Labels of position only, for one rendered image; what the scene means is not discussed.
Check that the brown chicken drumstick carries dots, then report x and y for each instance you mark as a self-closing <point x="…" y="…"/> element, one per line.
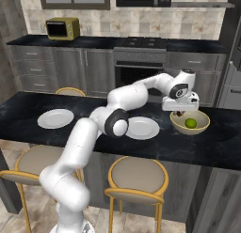
<point x="179" y="113"/>

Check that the olive yellow toaster oven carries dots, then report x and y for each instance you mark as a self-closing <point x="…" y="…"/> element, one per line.
<point x="62" y="28"/>

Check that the white round plate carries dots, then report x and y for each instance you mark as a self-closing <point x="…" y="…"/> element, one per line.
<point x="144" y="127"/>
<point x="55" y="118"/>

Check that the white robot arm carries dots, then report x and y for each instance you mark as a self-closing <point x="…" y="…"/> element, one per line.
<point x="78" y="142"/>

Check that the black hob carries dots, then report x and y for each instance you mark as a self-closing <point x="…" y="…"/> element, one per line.
<point x="144" y="42"/>

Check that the dark framed window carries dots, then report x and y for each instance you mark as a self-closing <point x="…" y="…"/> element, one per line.
<point x="74" y="0"/>

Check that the grey base cupboards run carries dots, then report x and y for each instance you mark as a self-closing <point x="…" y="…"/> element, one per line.
<point x="197" y="74"/>
<point x="59" y="67"/>

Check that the green lime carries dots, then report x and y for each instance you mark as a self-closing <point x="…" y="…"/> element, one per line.
<point x="190" y="123"/>

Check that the grey wall shelf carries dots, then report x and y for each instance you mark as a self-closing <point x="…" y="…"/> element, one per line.
<point x="202" y="4"/>

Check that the yellow stool with beige seat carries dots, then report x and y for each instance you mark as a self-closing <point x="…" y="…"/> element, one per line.
<point x="138" y="177"/>
<point x="70" y="92"/>
<point x="31" y="163"/>

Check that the grey fridge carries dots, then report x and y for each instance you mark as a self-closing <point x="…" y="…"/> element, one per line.
<point x="230" y="70"/>

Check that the grey oven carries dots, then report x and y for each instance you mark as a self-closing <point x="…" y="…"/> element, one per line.
<point x="138" y="67"/>

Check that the dark grey kitchen island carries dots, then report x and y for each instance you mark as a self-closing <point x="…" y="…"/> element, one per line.
<point x="125" y="155"/>

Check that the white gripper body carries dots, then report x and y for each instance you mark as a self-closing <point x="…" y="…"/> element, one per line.
<point x="179" y="103"/>

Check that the beige bowl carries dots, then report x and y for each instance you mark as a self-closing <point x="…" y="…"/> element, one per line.
<point x="200" y="125"/>

